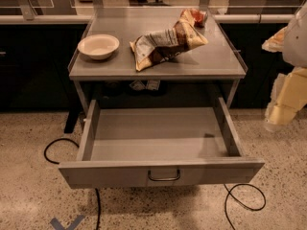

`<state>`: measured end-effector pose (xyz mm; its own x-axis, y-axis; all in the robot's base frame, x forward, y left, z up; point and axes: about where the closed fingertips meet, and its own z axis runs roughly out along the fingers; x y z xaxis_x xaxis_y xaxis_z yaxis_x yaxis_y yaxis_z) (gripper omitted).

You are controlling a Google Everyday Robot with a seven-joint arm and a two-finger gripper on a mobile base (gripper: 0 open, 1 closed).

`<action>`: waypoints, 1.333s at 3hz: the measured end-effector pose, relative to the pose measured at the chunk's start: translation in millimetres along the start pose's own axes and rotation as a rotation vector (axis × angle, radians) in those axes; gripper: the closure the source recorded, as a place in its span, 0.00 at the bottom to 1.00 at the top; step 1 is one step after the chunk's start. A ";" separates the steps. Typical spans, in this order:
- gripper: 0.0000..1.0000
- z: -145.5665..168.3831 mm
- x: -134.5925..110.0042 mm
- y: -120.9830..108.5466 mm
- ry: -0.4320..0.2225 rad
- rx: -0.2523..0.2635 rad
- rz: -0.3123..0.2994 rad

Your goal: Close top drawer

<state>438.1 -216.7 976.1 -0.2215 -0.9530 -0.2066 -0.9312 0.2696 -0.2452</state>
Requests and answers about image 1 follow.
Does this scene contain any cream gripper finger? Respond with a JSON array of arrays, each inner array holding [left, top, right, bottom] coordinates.
[[262, 28, 286, 53], [264, 67, 307, 132]]

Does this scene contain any grey top drawer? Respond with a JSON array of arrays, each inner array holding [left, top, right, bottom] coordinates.
[[59, 98, 264, 189]]

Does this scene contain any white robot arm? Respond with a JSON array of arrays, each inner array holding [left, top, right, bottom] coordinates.
[[262, 3, 307, 132]]

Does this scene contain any red snack packet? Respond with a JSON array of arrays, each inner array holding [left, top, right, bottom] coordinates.
[[190, 9, 208, 28]]

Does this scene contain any crumpled chip bag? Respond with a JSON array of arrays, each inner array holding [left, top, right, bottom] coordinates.
[[130, 9, 208, 72]]

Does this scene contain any white ceramic bowl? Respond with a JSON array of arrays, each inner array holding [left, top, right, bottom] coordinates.
[[78, 34, 120, 60]]

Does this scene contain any grey metal cabinet frame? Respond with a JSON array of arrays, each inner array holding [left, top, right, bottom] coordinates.
[[69, 7, 247, 110]]

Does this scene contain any white horizontal rail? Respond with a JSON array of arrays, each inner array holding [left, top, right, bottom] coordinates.
[[0, 14, 295, 25]]

